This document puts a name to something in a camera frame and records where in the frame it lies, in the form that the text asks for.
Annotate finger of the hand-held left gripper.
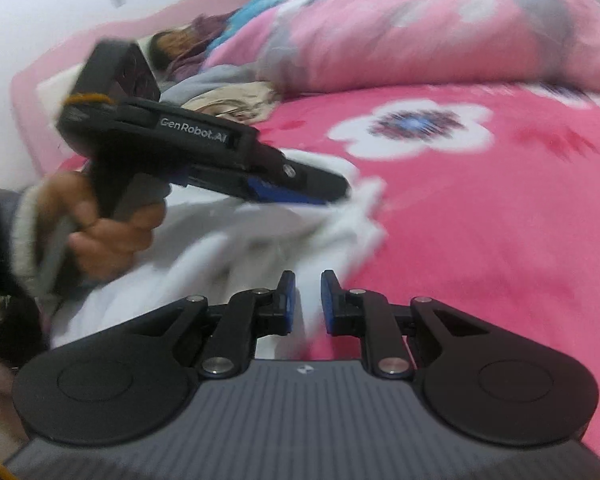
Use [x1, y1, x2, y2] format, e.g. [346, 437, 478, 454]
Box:
[252, 144, 353, 201]
[186, 171, 329, 207]

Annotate person's left hand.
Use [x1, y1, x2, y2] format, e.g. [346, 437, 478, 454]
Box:
[45, 170, 167, 281]

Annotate pink floral quilt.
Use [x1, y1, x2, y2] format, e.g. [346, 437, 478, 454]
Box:
[202, 0, 600, 96]

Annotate white sweatshirt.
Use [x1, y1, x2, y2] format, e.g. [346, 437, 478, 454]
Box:
[50, 147, 388, 351]

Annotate pink floral blanket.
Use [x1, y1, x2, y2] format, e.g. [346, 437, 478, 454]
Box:
[55, 80, 600, 411]

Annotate beige pants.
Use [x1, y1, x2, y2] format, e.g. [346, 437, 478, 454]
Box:
[180, 80, 283, 126]

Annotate blue quilt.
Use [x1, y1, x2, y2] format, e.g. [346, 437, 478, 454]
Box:
[225, 0, 341, 36]

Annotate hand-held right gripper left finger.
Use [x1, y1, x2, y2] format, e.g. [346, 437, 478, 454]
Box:
[130, 270, 297, 379]

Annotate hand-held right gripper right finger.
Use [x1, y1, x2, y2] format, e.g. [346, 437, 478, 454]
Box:
[321, 270, 493, 380]

